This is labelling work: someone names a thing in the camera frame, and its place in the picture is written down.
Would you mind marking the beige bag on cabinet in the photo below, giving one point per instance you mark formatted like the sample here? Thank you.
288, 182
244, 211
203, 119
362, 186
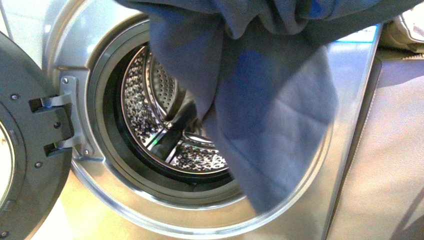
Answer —
405, 31

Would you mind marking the grey cabinet beside washer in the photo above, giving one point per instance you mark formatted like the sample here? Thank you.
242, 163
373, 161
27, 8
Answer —
381, 195

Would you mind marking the steel perforated washer drum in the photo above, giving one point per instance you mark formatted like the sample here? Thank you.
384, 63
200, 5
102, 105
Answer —
161, 116

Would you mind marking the dark blue cloth garment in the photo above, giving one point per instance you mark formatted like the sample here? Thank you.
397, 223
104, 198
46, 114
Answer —
260, 77

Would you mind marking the dark washing machine door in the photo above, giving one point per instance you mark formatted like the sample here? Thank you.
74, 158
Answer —
34, 168

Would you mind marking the grey front-load washing machine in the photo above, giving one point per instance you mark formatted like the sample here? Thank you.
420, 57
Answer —
86, 39

